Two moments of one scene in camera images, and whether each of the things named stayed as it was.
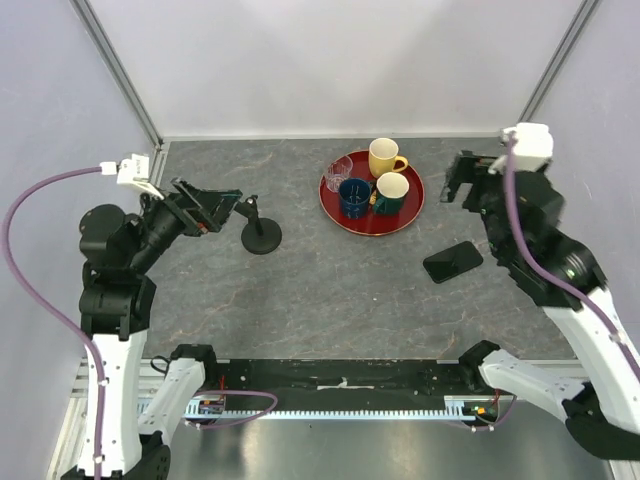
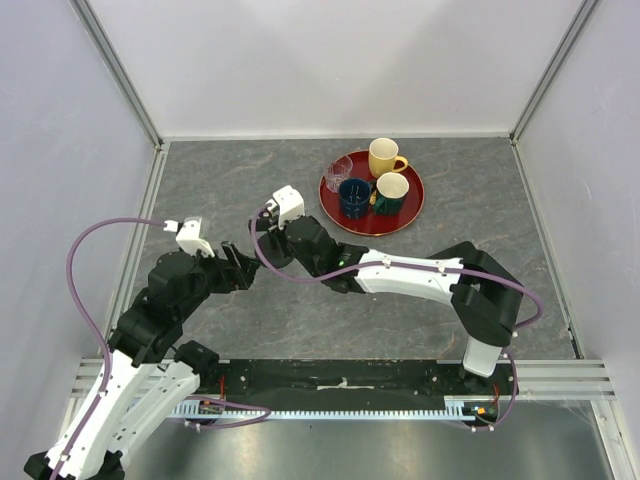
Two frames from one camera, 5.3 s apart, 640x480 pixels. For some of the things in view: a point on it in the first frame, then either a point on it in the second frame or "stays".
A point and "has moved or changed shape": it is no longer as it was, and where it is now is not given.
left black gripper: [215, 206] to [240, 278]
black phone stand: [260, 235] has moved or changed shape
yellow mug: [382, 157] stays
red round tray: [373, 224] stays
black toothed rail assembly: [348, 385] stays
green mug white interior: [391, 188] stays
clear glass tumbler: [338, 171] stays
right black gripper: [468, 167] to [288, 220]
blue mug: [354, 194] stays
